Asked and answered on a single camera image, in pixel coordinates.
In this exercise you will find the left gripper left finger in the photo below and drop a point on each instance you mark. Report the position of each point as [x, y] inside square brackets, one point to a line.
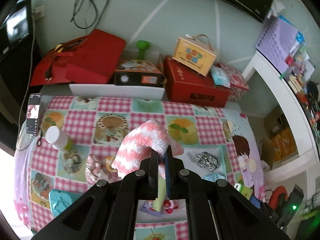
[149, 185]

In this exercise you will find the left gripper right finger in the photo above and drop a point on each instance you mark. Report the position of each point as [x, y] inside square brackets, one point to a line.
[172, 175]

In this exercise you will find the pink white zigzag towel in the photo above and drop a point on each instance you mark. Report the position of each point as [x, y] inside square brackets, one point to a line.
[137, 146]

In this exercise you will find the green tissue pack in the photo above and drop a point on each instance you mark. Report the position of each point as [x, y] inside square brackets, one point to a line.
[242, 191]

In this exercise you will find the black white leopard scrunchie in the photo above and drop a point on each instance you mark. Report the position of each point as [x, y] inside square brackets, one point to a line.
[206, 159]

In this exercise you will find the pink floral fabric scrunchie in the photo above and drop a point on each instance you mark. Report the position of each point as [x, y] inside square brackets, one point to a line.
[94, 170]

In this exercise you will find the checkered cake pattern tablecloth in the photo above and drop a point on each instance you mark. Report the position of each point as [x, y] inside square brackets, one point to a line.
[81, 140]

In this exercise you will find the teal square pouch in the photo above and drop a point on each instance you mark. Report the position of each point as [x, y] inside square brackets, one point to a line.
[60, 200]

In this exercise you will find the red cardboard box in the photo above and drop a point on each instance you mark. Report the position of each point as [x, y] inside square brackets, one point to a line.
[187, 86]

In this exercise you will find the white long tray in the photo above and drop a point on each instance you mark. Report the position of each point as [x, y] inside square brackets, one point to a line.
[113, 91]

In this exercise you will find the white pill bottle green label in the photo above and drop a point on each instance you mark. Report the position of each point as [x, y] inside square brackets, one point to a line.
[59, 139]

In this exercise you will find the blue wet wipes pack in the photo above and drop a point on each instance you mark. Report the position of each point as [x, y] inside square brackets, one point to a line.
[219, 77]

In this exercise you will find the black gauge box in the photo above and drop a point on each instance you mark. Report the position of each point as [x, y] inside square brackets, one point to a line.
[134, 72]

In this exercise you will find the patterned red gift box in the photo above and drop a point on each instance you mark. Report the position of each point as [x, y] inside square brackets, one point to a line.
[238, 83]

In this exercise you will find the smartphone on table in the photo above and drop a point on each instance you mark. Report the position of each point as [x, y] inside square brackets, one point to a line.
[33, 114]

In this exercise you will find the green dumbbell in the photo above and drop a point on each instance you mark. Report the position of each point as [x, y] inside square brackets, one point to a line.
[142, 47]

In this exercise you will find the purple plastic basket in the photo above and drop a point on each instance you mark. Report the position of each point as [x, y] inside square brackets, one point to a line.
[275, 42]

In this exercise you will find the black monitor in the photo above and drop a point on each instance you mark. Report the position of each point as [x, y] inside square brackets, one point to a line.
[17, 25]

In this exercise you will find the yellow wooden handled box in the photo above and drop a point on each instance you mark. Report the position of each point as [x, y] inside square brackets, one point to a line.
[195, 52]

